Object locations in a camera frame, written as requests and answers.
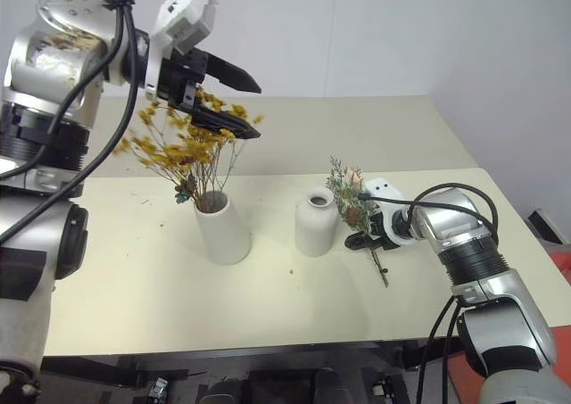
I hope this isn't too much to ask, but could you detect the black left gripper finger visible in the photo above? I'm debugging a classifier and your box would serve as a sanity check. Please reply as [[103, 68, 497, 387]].
[[203, 49, 263, 95], [190, 103, 263, 140]]

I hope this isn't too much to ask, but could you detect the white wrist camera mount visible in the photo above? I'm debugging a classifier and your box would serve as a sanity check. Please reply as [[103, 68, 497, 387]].
[[361, 177, 414, 247], [145, 0, 219, 107]]

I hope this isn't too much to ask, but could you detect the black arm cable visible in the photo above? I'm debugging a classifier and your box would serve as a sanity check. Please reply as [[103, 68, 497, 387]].
[[0, 0, 140, 245], [361, 181, 501, 404]]

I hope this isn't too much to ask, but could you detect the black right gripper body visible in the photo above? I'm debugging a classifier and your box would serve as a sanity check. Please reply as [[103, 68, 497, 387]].
[[367, 208, 399, 251]]

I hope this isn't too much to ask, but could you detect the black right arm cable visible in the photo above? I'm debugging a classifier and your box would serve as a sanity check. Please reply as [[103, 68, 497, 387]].
[[361, 181, 501, 404]]

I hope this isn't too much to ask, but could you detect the white bottle-shaped vase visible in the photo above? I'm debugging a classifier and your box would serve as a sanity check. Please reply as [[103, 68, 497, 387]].
[[294, 186, 341, 259]]

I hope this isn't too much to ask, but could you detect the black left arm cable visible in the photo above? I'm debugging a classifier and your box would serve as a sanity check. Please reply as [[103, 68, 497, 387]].
[[0, 0, 140, 245]]

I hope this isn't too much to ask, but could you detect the white tapered vase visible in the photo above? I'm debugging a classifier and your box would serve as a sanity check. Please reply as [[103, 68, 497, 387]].
[[193, 190, 252, 266]]

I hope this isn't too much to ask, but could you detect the green and pink flower bouquet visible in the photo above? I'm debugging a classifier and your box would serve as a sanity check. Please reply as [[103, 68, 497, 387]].
[[324, 154, 391, 289]]

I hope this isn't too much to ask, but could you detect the yellow dried flower bouquet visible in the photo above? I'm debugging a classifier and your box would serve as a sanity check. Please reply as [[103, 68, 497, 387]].
[[112, 86, 266, 212]]

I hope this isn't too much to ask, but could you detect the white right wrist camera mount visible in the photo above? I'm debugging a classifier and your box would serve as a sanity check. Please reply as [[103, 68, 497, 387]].
[[361, 177, 414, 247]]

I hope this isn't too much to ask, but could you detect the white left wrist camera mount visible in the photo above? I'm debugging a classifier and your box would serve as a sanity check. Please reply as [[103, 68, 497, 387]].
[[145, 0, 219, 107]]

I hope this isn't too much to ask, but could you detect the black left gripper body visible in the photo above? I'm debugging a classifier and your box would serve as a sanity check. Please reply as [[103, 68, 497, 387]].
[[157, 48, 211, 112]]

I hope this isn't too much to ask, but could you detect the dark grey box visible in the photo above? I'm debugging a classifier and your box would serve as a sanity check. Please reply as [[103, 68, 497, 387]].
[[527, 207, 571, 246]]

